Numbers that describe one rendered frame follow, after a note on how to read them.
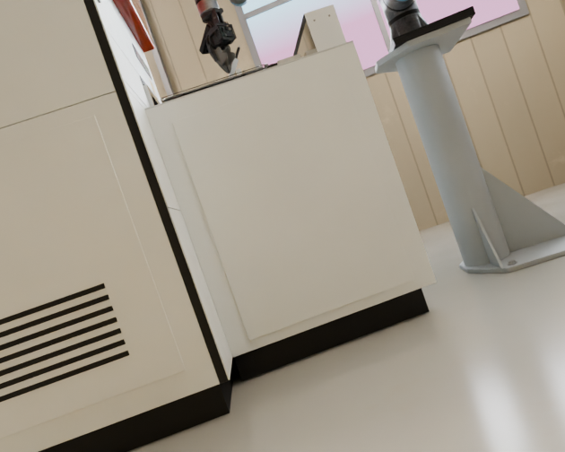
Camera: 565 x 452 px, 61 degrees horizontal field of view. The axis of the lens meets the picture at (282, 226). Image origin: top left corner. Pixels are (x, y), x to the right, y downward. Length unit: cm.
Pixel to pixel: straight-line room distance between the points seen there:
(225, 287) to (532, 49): 290
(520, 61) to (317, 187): 255
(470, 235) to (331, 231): 61
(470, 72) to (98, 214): 289
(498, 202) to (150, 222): 124
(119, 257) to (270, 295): 43
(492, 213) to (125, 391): 131
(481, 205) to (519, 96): 195
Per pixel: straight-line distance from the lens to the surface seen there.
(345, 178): 138
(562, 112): 375
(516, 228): 190
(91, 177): 121
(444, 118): 178
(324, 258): 137
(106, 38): 128
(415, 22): 186
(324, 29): 155
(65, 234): 123
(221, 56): 180
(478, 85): 361
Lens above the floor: 41
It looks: 1 degrees down
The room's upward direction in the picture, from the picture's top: 19 degrees counter-clockwise
